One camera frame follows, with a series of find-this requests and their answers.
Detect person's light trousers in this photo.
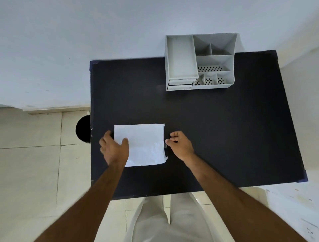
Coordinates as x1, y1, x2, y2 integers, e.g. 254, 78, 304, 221
125, 191, 220, 242

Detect black round bin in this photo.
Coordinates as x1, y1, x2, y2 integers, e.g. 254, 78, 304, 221
75, 115, 92, 144

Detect person's left hand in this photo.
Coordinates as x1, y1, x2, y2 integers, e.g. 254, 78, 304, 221
99, 130, 130, 167

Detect person's left forearm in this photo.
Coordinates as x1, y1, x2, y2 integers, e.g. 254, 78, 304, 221
34, 162, 128, 242

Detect small grey organizer drawer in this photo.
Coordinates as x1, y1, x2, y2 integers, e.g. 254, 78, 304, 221
167, 78, 197, 91

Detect person's right forearm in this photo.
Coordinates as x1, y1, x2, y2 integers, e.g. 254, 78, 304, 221
183, 153, 307, 242

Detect grey plastic desk organizer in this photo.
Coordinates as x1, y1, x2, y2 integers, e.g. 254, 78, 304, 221
164, 33, 238, 91

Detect white paper sheet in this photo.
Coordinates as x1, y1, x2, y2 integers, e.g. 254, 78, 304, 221
114, 123, 168, 168

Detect person's right hand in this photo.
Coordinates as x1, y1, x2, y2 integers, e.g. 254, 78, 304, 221
165, 131, 195, 161

